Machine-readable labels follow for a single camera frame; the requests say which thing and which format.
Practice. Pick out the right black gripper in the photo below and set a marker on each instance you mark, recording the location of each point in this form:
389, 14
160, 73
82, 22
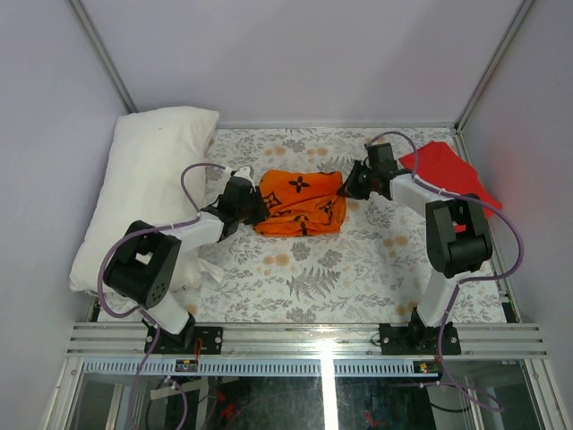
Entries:
351, 188

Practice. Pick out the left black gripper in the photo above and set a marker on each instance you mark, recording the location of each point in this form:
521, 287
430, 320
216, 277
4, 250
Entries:
260, 211

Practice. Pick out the orange patterned pillowcase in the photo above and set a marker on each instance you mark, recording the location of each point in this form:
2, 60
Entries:
302, 204

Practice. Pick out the white pillow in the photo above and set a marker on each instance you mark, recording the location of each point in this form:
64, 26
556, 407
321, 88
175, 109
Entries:
154, 174

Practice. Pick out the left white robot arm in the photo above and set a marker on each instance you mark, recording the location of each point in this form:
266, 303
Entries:
140, 266

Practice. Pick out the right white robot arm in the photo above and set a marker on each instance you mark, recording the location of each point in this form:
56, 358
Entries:
474, 245

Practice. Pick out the red folded cloth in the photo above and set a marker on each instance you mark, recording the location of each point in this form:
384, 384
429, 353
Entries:
441, 167

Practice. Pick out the floral table mat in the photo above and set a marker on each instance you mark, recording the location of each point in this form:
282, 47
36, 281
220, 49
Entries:
374, 270

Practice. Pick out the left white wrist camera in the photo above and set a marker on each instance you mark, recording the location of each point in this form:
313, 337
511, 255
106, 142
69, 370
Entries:
245, 172

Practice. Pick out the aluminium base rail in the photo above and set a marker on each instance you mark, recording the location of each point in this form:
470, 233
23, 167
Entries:
255, 349

